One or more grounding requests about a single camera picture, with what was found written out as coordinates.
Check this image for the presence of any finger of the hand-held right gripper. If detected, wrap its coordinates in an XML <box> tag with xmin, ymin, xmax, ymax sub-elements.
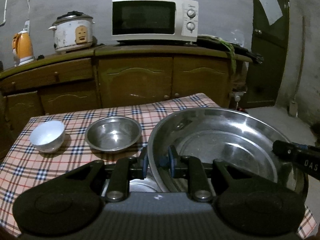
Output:
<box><xmin>272</xmin><ymin>140</ymin><xmax>304</xmax><ymax>164</ymax></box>

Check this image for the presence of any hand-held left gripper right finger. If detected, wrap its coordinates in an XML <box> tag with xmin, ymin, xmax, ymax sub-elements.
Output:
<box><xmin>167</xmin><ymin>145</ymin><xmax>253</xmax><ymax>203</ymax></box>

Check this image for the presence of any small steel plate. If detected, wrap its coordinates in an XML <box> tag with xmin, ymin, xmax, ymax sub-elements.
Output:
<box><xmin>129</xmin><ymin>177</ymin><xmax>162</xmax><ymax>193</ymax></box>

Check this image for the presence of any large steel basin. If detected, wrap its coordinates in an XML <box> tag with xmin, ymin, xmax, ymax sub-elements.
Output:
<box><xmin>147</xmin><ymin>106</ymin><xmax>309</xmax><ymax>202</ymax></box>

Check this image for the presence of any white rice cooker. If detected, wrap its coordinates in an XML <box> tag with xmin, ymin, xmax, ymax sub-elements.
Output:
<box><xmin>48</xmin><ymin>11</ymin><xmax>95</xmax><ymax>55</ymax></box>

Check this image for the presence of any green vegetable bundle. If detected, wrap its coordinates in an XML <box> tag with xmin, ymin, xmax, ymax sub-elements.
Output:
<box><xmin>197</xmin><ymin>34</ymin><xmax>264</xmax><ymax>74</ymax></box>

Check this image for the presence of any wooden kitchen cabinet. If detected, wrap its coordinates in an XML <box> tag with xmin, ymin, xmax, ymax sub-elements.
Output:
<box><xmin>0</xmin><ymin>44</ymin><xmax>253</xmax><ymax>140</ymax></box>

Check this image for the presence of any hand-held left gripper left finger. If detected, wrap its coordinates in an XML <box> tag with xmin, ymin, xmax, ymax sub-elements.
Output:
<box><xmin>62</xmin><ymin>147</ymin><xmax>148</xmax><ymax>203</ymax></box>

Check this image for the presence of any white microwave oven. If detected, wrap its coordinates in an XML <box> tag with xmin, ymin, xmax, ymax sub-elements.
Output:
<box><xmin>111</xmin><ymin>0</ymin><xmax>199</xmax><ymax>43</ymax></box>

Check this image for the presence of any steel bowl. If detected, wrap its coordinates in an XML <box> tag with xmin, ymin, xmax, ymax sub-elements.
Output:
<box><xmin>85</xmin><ymin>116</ymin><xmax>142</xmax><ymax>153</ymax></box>

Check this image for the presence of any orange electric kettle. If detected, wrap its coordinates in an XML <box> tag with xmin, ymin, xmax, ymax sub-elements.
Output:
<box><xmin>11</xmin><ymin>29</ymin><xmax>35</xmax><ymax>67</ymax></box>

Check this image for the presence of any white ceramic bowl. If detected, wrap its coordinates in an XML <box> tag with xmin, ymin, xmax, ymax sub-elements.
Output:
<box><xmin>29</xmin><ymin>120</ymin><xmax>66</xmax><ymax>153</ymax></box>

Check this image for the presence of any paper sheet on door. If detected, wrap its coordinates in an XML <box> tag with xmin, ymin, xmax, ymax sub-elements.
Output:
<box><xmin>257</xmin><ymin>0</ymin><xmax>284</xmax><ymax>26</ymax></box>

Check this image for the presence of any white wall conduit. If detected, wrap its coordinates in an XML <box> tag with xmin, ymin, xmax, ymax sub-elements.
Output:
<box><xmin>0</xmin><ymin>0</ymin><xmax>13</xmax><ymax>27</ymax></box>

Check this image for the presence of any white power cable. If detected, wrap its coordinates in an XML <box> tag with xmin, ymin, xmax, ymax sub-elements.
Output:
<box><xmin>24</xmin><ymin>0</ymin><xmax>35</xmax><ymax>33</ymax></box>

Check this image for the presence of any plaid tablecloth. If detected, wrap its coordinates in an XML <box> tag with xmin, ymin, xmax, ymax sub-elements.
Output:
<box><xmin>0</xmin><ymin>93</ymin><xmax>317</xmax><ymax>239</ymax></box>

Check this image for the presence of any dark door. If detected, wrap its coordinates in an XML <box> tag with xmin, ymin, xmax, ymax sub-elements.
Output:
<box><xmin>240</xmin><ymin>0</ymin><xmax>290</xmax><ymax>109</ymax></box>

